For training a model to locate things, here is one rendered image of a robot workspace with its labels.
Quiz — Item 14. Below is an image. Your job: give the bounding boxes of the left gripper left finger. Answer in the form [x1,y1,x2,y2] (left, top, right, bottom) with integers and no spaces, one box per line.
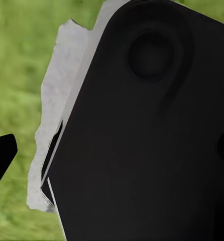
[0,134,18,180]

